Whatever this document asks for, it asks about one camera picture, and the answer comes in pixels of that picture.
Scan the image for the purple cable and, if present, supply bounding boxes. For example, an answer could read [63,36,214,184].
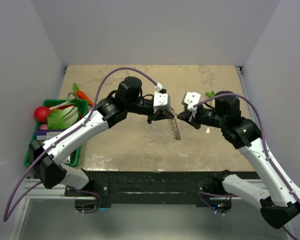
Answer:
[193,92,300,240]
[2,67,163,223]

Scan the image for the purple box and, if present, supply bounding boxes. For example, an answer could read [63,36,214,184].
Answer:
[34,130,64,142]

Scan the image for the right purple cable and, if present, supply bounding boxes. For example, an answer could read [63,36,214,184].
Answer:
[193,92,300,240]

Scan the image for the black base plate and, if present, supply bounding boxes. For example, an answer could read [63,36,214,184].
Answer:
[64,170,232,211]

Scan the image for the red toy radish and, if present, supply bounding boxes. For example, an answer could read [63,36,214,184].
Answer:
[33,106,51,123]

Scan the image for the aluminium rail frame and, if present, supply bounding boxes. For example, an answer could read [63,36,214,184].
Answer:
[8,177,96,240]

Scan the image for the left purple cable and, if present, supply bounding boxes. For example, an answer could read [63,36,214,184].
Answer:
[2,67,163,223]

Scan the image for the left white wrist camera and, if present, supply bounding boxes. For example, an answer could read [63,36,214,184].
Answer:
[153,92,171,111]

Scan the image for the white toy vegetable green leaves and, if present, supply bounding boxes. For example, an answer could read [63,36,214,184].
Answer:
[205,91,216,98]

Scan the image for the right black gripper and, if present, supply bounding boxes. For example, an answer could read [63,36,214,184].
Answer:
[178,103,227,129]

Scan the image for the metal disc with keyrings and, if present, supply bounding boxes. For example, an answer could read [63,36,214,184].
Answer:
[168,116,181,141]

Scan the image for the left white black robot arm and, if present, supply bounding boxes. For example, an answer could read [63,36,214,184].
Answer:
[28,76,174,196]

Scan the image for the pink toy onion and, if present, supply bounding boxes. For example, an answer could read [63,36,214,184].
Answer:
[38,124,49,131]

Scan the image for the toy bok choy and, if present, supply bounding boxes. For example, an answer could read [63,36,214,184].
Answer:
[46,93,80,130]

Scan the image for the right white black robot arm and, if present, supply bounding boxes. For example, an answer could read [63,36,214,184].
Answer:
[177,91,300,229]

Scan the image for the white silver packet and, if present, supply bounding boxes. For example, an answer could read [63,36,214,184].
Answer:
[63,153,78,167]

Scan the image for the orange toy carrot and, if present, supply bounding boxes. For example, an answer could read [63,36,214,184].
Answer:
[72,82,94,107]

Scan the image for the green plastic crate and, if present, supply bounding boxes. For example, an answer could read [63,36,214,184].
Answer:
[30,99,89,167]

